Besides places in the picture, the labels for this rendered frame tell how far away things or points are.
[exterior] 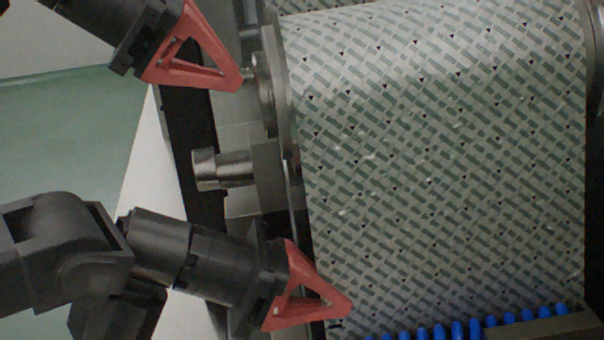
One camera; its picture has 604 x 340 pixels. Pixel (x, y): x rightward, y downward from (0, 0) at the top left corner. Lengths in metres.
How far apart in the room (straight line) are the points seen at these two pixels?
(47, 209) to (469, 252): 0.35
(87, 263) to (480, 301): 0.34
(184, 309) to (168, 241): 0.43
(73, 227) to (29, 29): 5.85
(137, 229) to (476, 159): 0.28
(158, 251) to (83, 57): 5.80
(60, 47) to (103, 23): 5.79
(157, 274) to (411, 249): 0.21
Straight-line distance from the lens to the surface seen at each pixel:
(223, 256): 0.63
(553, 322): 0.69
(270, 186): 0.70
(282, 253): 0.64
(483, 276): 0.70
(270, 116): 0.63
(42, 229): 0.59
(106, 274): 0.59
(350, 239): 0.65
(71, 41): 6.38
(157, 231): 0.62
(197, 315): 1.03
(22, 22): 6.42
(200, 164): 0.70
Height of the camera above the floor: 1.44
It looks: 23 degrees down
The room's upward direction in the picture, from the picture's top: 8 degrees counter-clockwise
